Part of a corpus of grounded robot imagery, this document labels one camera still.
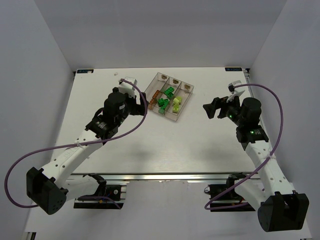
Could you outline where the orange lego brick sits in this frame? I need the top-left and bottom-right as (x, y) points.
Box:
(148, 98), (155, 110)

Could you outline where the green two-by-three lego brick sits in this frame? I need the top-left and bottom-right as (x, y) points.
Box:
(157, 98), (165, 107)

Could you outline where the small green lego cube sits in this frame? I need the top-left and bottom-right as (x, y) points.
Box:
(158, 106), (166, 114)

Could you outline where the green lego plate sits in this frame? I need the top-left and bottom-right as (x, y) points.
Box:
(164, 86), (175, 94)

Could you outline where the lime sloped lego brick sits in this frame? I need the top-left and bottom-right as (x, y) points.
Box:
(172, 96), (182, 106)

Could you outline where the small lime lego brick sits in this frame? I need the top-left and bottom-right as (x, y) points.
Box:
(172, 105), (180, 113)

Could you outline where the brown lego plate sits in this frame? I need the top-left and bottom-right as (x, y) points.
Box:
(152, 90), (161, 99)

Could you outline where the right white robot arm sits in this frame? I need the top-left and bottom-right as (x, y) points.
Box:
(203, 96), (310, 232)

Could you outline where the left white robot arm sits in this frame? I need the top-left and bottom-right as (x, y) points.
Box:
(26, 87), (149, 215)

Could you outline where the clear left bin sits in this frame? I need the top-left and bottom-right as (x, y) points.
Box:
(144, 72), (170, 111)

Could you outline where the clear right bin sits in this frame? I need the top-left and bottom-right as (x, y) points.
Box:
(164, 80), (194, 121)

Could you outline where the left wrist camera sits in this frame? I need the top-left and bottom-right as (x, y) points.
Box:
(118, 77), (138, 98)

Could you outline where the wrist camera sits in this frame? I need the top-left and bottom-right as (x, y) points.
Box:
(118, 77), (138, 98)
(226, 80), (245, 103)

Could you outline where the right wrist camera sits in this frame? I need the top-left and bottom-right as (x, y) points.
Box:
(226, 80), (245, 103)

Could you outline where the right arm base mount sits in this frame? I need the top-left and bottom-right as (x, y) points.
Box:
(204, 173), (255, 212)

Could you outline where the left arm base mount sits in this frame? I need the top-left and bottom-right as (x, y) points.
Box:
(73, 173), (127, 210)

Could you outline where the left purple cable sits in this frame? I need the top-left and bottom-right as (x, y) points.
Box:
(4, 78), (149, 208)

